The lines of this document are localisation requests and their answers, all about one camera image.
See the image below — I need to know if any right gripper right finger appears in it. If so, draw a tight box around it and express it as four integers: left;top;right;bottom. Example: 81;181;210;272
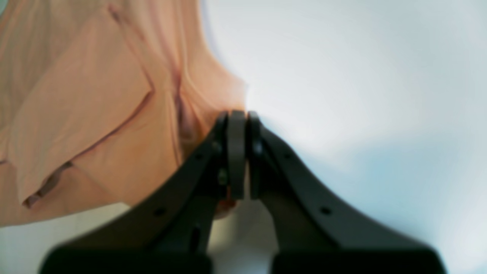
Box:
247;111;446;274

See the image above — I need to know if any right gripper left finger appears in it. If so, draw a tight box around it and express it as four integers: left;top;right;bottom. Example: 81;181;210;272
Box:
40;110;246;274

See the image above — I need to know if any peach pink T-shirt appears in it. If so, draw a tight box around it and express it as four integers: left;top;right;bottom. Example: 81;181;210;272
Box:
0;0;247;227

